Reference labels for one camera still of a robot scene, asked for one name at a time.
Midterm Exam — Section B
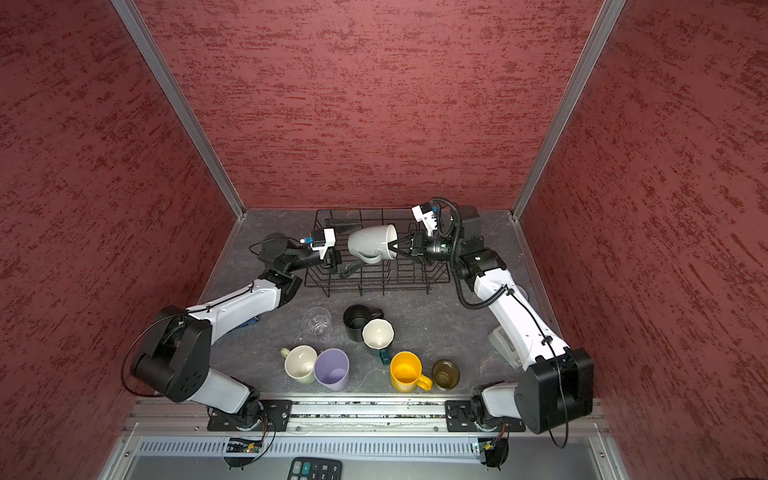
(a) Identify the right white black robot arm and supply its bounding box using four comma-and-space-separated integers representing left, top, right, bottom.
387, 197, 594, 434

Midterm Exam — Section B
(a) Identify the lilac plastic cup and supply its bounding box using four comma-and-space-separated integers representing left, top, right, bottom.
314, 348, 350, 392

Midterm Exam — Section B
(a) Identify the black calculator remote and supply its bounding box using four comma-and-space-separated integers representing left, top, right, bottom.
287, 457, 343, 480

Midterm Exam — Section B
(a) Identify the grey white mug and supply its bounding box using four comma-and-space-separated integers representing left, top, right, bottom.
347, 224, 397, 265

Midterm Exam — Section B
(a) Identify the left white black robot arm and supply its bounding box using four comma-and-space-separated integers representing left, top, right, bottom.
130, 220, 361, 431

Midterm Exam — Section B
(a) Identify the black mug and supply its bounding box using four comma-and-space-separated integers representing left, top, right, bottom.
343, 305, 383, 342

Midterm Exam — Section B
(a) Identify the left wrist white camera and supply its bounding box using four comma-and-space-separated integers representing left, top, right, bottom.
300, 228, 336, 260

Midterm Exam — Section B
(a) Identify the cream light green mug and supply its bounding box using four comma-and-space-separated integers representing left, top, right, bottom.
280, 345, 318, 384

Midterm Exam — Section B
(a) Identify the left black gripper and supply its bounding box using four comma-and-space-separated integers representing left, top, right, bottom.
286, 217, 370, 277

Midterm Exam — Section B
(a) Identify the clear glass cup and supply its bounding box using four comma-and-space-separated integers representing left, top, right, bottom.
301, 307, 333, 342

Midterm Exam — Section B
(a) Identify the black wire dish rack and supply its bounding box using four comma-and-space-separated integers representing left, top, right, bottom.
304, 208, 451, 296

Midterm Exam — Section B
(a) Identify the aluminium rail frame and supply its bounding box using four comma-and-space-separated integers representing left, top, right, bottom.
101, 394, 628, 479

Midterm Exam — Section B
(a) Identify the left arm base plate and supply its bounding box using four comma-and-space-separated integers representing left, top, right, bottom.
207, 400, 293, 434

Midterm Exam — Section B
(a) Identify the yellow mug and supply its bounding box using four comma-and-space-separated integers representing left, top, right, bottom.
390, 351, 433, 393

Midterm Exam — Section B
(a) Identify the olive green glass cup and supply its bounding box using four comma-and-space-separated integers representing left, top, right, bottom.
432, 359, 461, 390

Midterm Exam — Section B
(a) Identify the blue black crimping tool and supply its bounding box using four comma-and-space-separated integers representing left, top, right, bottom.
235, 316, 260, 330

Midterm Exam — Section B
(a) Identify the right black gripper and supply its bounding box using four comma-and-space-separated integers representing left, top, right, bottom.
388, 229, 462, 265

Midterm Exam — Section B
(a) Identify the dark green mug white inside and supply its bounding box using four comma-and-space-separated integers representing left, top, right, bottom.
362, 319, 395, 366

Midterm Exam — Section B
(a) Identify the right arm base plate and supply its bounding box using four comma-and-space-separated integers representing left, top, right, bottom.
444, 397, 526, 433

